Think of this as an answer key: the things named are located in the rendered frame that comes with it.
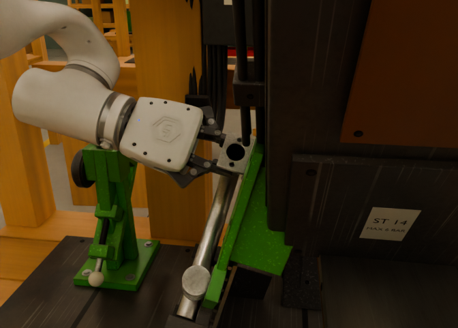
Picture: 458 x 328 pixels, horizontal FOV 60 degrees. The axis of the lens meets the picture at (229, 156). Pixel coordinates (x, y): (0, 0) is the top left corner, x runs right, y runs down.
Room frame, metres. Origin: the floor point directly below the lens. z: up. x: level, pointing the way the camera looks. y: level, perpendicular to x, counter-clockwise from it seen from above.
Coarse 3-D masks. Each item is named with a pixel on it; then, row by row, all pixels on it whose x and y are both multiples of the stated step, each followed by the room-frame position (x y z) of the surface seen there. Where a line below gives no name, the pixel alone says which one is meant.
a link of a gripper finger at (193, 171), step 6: (216, 162) 0.51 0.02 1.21; (192, 168) 0.51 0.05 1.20; (198, 168) 0.51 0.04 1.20; (204, 168) 0.51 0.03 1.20; (210, 168) 0.51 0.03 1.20; (216, 168) 0.51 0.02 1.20; (192, 174) 0.51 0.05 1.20; (198, 174) 0.51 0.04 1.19; (222, 174) 0.52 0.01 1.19; (228, 174) 0.51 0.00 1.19; (234, 174) 0.52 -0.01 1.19
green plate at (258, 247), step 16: (256, 144) 0.42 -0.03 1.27; (256, 160) 0.40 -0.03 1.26; (256, 176) 0.40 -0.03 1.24; (240, 192) 0.42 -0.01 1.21; (256, 192) 0.41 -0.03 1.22; (240, 208) 0.40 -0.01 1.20; (256, 208) 0.41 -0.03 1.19; (240, 224) 0.40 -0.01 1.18; (256, 224) 0.41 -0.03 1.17; (224, 240) 0.44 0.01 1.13; (240, 240) 0.41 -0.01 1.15; (256, 240) 0.41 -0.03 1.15; (272, 240) 0.41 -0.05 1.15; (224, 256) 0.40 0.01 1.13; (240, 256) 0.41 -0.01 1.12; (256, 256) 0.41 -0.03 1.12; (272, 256) 0.41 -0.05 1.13; (288, 256) 0.41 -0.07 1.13; (272, 272) 0.41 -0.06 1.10
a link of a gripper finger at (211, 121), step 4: (208, 120) 0.56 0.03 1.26; (212, 120) 0.56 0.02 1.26; (208, 124) 0.56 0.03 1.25; (212, 124) 0.56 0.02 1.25; (216, 124) 0.56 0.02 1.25; (220, 136) 0.55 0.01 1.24; (224, 136) 0.54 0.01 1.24; (216, 140) 0.55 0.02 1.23; (220, 140) 0.54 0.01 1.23; (240, 140) 0.54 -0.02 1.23; (220, 144) 0.55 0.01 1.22
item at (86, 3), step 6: (78, 0) 10.51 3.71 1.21; (84, 0) 10.09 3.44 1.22; (90, 0) 10.07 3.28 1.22; (102, 0) 10.30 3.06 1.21; (126, 0) 9.98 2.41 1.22; (72, 6) 9.99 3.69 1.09; (78, 6) 9.97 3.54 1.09; (84, 6) 9.97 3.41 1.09; (90, 6) 9.95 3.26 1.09; (102, 6) 9.93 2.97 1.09; (108, 6) 9.92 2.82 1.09; (126, 6) 9.89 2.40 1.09; (102, 12) 10.05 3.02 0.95; (108, 12) 10.04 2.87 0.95; (90, 18) 10.07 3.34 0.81; (102, 18) 10.06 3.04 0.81; (108, 18) 10.04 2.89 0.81; (108, 24) 9.97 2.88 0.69; (108, 42) 9.98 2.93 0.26; (132, 42) 9.93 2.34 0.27
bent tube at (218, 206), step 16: (224, 144) 0.52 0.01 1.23; (240, 144) 0.52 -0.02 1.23; (224, 160) 0.51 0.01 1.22; (240, 160) 0.51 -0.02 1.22; (224, 192) 0.58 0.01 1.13; (224, 208) 0.57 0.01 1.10; (208, 224) 0.56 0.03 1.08; (208, 240) 0.54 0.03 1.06; (208, 256) 0.52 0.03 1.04; (192, 304) 0.46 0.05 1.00
